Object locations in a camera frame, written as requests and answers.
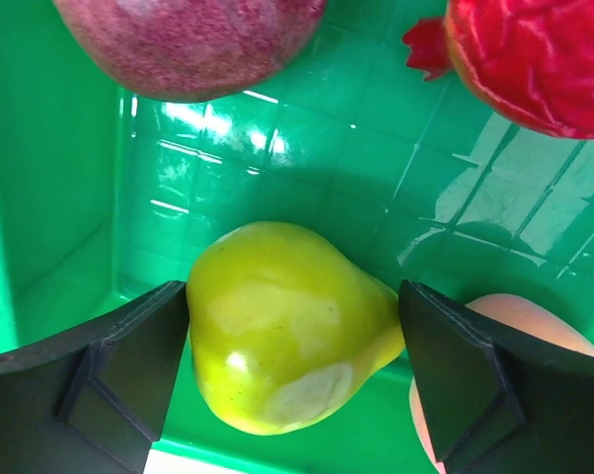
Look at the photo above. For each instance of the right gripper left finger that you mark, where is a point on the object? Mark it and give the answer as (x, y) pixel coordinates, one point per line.
(94, 398)

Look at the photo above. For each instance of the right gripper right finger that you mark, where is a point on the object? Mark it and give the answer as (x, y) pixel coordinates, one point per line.
(495, 399)

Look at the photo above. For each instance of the orange fake peach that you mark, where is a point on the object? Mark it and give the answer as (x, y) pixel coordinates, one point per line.
(516, 312)

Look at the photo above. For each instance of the green fake pear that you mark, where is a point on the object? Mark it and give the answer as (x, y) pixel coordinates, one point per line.
(284, 328)

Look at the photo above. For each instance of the dark maroon fake fruit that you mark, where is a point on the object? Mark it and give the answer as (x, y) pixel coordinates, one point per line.
(191, 51)

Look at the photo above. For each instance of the red fake pomegranate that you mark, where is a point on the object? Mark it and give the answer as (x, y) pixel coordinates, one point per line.
(531, 61)

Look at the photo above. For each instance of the green plastic tray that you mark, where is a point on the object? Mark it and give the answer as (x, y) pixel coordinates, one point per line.
(106, 195)

